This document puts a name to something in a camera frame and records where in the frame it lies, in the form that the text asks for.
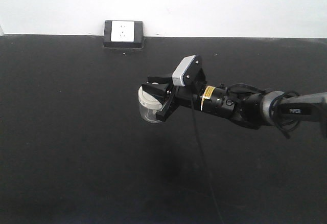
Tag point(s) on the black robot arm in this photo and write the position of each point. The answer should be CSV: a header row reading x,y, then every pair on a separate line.
x,y
245,105

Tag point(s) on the glass jar with beige lid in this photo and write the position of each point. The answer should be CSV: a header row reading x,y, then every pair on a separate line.
x,y
148,106

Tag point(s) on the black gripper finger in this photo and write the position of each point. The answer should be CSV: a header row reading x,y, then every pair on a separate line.
x,y
160,92
160,78

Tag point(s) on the black and white power socket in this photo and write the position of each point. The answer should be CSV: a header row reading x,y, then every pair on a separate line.
x,y
123,34

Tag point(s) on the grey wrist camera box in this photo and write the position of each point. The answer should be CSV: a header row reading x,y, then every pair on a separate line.
x,y
187,70

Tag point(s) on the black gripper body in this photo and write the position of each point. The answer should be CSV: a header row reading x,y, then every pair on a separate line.
x,y
188,96

